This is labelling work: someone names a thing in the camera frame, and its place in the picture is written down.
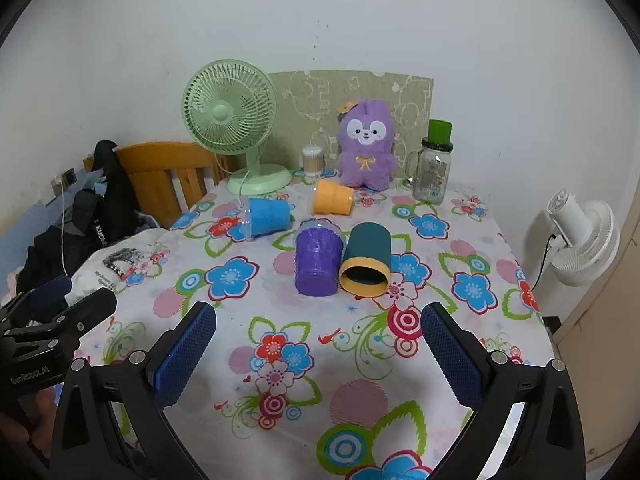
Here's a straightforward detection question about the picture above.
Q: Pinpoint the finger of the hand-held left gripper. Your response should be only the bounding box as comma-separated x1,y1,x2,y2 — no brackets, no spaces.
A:
5,289,118,342
0,274,73,333

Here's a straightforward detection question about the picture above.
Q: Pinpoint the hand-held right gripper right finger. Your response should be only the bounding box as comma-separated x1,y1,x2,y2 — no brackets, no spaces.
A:
421,302,586,480

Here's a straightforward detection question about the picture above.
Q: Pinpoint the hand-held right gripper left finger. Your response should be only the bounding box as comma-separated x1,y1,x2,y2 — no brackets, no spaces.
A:
50,301,218,480

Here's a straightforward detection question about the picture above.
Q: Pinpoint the teal cup with yellow rim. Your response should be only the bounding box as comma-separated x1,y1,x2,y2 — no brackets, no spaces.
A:
339,223,392,297

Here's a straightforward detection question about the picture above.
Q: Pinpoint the blue cup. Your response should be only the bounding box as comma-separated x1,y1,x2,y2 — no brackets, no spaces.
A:
239,197,292,242

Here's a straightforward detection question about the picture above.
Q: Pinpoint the purple cup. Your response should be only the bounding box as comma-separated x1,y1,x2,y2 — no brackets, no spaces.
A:
294,220,346,297

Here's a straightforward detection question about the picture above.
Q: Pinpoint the orange cup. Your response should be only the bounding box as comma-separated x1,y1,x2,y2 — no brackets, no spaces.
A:
311,180,358,217

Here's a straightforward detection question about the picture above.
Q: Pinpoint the dark clothes pile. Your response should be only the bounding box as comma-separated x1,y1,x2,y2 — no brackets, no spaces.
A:
10,220,86,326

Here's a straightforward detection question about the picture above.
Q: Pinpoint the floral tablecloth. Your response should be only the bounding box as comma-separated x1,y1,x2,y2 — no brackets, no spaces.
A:
70,170,551,480

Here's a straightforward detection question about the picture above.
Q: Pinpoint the white printed shirt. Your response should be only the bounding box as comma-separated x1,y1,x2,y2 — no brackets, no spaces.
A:
70,230,171,306

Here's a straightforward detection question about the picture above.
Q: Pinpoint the black clothing pile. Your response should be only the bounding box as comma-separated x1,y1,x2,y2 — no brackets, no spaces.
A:
72,140,141,256

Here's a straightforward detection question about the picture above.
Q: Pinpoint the wooden chair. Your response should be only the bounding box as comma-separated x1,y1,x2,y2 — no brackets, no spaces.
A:
82,141,241,228

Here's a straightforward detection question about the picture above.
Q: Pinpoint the white standing fan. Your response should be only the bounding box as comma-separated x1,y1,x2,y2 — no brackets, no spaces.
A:
542,189,621,288

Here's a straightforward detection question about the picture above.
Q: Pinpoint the glass jar with green lid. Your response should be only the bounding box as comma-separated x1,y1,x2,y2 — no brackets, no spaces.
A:
405,119,455,205

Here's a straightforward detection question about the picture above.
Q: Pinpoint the purple plush toy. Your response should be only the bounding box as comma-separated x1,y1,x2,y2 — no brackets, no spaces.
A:
334,99,401,192

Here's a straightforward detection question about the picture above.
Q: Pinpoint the cotton swab container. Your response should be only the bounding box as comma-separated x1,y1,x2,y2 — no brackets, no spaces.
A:
301,145,327,173

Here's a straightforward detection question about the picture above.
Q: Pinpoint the green desk fan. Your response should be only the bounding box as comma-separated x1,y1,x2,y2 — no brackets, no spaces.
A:
181,59,293,197

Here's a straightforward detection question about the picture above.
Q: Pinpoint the white charging cable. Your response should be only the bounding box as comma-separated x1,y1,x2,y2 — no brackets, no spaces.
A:
58,180,69,278

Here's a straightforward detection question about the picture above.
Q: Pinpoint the wall socket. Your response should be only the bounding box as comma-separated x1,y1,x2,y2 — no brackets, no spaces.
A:
52,169,78,196

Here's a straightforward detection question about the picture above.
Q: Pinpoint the black fan cable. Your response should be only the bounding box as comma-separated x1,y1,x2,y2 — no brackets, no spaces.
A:
530,232,557,291

